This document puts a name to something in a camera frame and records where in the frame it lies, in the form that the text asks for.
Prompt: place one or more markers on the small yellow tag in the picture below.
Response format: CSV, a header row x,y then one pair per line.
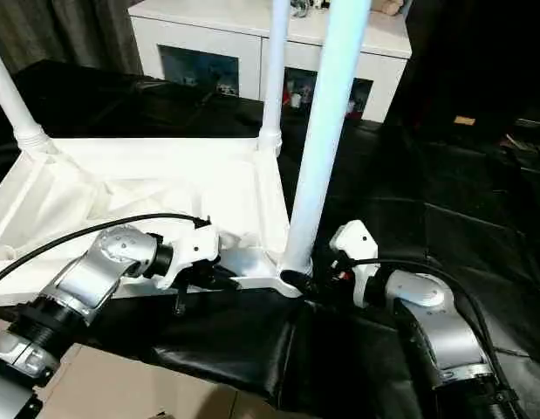
x,y
464,120

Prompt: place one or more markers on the white plastic table leg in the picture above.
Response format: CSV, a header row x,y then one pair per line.
x,y
326,113
271,70
12,96

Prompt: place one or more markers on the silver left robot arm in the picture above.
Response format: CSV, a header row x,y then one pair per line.
x,y
86,279

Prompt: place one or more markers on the black work mat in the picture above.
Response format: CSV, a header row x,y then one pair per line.
x,y
235,349

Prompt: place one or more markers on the small grey object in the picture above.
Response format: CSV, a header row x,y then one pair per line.
x,y
303,7

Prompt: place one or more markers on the white cabinet with glass doors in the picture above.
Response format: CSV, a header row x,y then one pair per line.
x,y
200,26

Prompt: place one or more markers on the grey curtain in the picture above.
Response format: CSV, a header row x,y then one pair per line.
x,y
60,35

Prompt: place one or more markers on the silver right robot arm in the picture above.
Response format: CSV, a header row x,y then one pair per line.
x,y
435,323

